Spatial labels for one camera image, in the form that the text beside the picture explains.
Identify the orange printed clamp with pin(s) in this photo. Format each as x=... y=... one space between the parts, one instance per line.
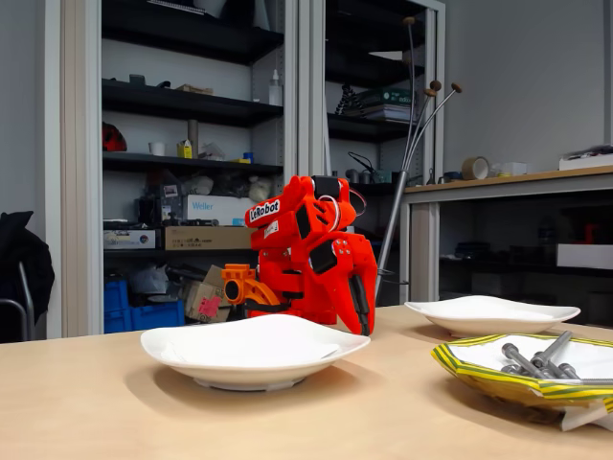
x=237 y=273

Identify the small yellow box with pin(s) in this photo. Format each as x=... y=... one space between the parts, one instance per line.
x=184 y=151

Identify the stack of white papers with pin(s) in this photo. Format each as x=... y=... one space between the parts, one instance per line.
x=392 y=112

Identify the red printed robot arm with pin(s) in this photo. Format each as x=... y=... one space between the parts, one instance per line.
x=273 y=268

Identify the grey metal shelf cabinet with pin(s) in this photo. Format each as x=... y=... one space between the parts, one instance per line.
x=76 y=144
x=439 y=48

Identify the green book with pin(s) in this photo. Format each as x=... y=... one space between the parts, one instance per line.
x=395 y=96

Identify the white cup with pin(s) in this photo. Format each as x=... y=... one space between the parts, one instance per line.
x=157 y=149

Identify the grey coat stand wooden knobs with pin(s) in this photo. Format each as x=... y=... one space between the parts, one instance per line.
x=391 y=235

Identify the cardboard box pink sticker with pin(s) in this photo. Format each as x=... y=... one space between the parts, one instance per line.
x=196 y=297

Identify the white storage box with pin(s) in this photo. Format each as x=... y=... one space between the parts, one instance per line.
x=584 y=256

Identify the low blue plastic crate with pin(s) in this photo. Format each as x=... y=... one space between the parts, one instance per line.
x=158 y=316

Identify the long white flat box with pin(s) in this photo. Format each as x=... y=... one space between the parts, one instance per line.
x=589 y=163

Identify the black flexible tripod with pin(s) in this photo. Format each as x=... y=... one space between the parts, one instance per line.
x=348 y=98

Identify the small white box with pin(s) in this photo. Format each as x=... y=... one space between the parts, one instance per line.
x=515 y=168

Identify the grey workbench wooden top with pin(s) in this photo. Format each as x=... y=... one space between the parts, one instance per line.
x=565 y=175

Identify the white plastic bottle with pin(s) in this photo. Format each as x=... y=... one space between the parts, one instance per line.
x=275 y=91

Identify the black jacket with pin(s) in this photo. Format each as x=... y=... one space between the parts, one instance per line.
x=24 y=259

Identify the grey metal chair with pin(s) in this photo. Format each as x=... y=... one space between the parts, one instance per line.
x=9 y=302

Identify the brown cardboard tube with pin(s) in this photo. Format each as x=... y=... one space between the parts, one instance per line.
x=193 y=139

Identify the white printed flat box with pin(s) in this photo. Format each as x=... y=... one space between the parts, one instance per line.
x=124 y=239

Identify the white Weller box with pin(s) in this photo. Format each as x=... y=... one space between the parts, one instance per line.
x=230 y=208

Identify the tall blue plastic crate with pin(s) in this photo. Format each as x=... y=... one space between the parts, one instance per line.
x=115 y=297

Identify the long brown cardboard box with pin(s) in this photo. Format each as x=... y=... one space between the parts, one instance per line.
x=230 y=238

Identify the yellow black striped paper tray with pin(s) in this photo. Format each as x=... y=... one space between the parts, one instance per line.
x=479 y=374

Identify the red black helmet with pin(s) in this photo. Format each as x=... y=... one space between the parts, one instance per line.
x=112 y=139

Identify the white square ceramic plate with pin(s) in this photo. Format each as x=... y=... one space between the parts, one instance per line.
x=460 y=311
x=201 y=330

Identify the brown packing tape roll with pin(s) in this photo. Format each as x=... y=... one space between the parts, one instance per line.
x=467 y=167

